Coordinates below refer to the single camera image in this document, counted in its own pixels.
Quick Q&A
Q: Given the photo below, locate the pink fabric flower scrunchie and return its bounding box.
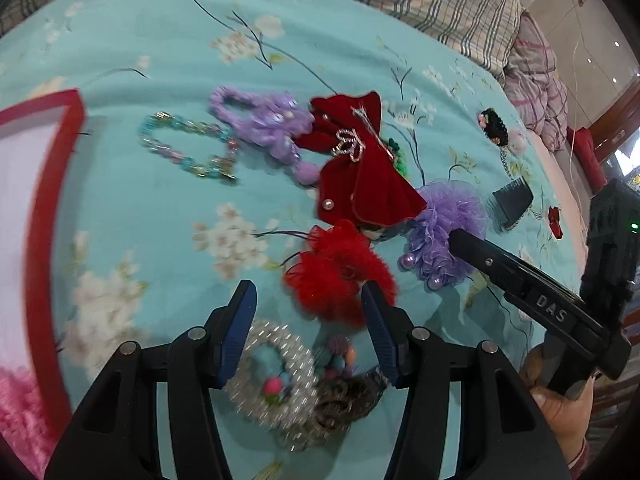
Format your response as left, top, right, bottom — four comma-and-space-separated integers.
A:
0, 366, 56, 479

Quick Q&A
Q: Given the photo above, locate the person's right hand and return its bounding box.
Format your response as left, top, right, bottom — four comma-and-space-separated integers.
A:
520, 344, 594, 479

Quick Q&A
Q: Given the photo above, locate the small red hair clip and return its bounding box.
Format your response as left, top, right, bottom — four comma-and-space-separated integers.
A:
548, 206, 563, 240

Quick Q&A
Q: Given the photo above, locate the black hair comb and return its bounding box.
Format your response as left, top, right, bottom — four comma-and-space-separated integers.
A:
487, 177, 534, 231

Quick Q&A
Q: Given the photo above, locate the purple fabric flower scrunchie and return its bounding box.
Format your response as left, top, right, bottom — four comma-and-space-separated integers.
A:
399, 180, 489, 290

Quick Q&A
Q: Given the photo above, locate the silver wristwatch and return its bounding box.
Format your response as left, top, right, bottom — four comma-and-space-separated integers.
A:
346, 366, 390, 422

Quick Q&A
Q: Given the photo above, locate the pink round hair bobble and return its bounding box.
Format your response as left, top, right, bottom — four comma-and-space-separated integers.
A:
508, 129, 528, 156

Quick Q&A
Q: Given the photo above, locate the black flower hair clip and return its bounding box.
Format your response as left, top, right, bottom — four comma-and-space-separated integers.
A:
477, 107, 509, 148

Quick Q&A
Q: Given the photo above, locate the silver butterfly brooch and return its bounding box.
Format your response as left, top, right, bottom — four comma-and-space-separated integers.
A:
276, 376, 371, 453

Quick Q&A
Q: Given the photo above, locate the pink plaid blanket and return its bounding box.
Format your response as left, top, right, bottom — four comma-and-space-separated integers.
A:
503, 11, 568, 153

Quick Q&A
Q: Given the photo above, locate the red fluffy scrunchie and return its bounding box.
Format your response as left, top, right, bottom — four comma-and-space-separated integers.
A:
283, 220, 397, 327

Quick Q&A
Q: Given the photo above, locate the red velvet bow clip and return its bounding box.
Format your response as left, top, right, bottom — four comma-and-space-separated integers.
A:
295, 91, 426, 229

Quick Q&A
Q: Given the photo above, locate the red shallow box tray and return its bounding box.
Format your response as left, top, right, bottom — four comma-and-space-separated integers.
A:
1, 89, 85, 437

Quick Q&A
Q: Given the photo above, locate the teal floral bedsheet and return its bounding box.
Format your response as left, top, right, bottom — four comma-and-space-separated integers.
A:
1, 0, 579, 406

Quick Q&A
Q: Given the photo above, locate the colourful bead bracelet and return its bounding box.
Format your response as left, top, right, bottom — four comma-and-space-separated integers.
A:
261, 334, 359, 409

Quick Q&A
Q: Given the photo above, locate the white pearl bracelet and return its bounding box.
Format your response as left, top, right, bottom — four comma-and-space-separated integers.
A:
221, 320, 321, 430

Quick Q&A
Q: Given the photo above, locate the green braided bracelet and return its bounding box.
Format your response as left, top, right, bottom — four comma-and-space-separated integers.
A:
387, 136, 410, 179

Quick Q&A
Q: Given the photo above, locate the teal beaded bracelet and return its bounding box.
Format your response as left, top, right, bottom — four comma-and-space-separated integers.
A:
138, 110, 241, 182

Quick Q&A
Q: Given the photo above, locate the purple sequin hair tie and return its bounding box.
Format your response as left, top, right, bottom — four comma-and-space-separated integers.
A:
207, 84, 321, 187

